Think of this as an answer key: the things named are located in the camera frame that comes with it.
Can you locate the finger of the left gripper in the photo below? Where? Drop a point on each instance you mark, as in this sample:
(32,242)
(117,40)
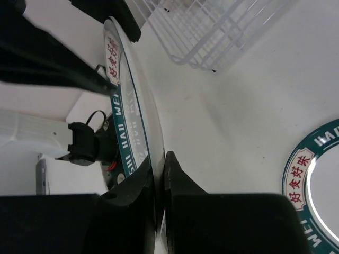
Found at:
(32,56)
(101,10)

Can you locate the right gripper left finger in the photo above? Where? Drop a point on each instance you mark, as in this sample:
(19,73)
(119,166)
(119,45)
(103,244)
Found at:
(124,221)

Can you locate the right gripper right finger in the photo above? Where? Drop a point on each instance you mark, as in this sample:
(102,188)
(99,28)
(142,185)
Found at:
(186,209)

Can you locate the green rimmed white plate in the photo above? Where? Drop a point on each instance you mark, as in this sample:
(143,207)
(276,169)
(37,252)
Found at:
(310,183)

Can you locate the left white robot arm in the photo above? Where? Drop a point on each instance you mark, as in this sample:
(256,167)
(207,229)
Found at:
(74,142)

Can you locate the white wire dish rack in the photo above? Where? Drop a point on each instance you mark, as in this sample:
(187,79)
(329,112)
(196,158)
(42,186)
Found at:
(208,35)

